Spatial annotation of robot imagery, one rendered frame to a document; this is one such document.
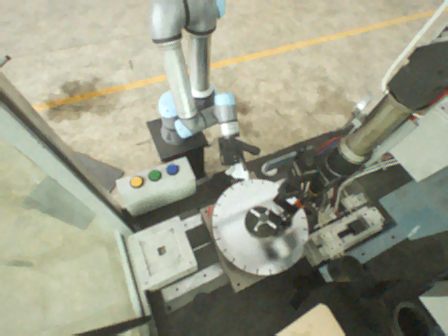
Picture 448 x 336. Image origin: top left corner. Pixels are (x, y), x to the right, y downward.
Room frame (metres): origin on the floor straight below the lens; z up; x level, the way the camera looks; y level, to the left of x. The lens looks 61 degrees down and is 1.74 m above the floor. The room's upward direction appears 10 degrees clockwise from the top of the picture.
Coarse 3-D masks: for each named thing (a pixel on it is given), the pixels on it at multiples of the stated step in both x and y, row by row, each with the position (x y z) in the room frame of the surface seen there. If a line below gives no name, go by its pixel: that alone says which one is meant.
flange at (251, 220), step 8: (256, 208) 0.30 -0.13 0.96; (264, 208) 0.31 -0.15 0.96; (248, 216) 0.27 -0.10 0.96; (256, 216) 0.27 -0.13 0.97; (272, 216) 0.28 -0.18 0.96; (248, 224) 0.24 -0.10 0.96; (256, 224) 0.24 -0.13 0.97; (264, 224) 0.25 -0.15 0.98; (248, 232) 0.22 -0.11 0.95; (256, 232) 0.22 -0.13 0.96; (264, 232) 0.22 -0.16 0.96; (272, 232) 0.23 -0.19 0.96
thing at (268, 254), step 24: (240, 192) 0.36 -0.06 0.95; (264, 192) 0.37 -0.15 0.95; (216, 216) 0.25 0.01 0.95; (240, 216) 0.27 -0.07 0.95; (288, 216) 0.30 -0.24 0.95; (240, 240) 0.19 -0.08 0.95; (264, 240) 0.20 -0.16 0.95; (288, 240) 0.21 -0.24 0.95; (240, 264) 0.11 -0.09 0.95; (264, 264) 0.13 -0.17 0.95; (288, 264) 0.14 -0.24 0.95
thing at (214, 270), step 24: (384, 120) 0.33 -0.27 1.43; (360, 144) 0.33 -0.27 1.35; (264, 168) 0.48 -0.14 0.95; (336, 168) 0.32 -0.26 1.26; (360, 168) 0.35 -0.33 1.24; (312, 192) 0.33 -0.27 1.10; (360, 192) 0.55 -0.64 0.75; (192, 216) 0.30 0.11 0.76; (312, 216) 0.33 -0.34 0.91; (336, 216) 0.41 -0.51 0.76; (192, 240) 0.20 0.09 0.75; (216, 240) 0.20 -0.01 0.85; (216, 264) 0.13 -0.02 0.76; (168, 288) 0.02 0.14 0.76; (192, 288) 0.03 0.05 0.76; (216, 288) 0.05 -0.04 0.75; (240, 288) 0.05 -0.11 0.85; (168, 312) -0.05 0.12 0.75
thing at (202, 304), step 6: (198, 294) 0.01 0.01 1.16; (204, 294) 0.01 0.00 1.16; (198, 300) 0.00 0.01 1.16; (204, 300) 0.00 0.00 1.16; (210, 300) 0.00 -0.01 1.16; (192, 306) -0.01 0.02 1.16; (198, 306) -0.01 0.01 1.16; (204, 306) -0.01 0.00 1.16; (210, 306) -0.01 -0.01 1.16; (198, 312) -0.02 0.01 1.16; (204, 312) -0.02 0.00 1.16
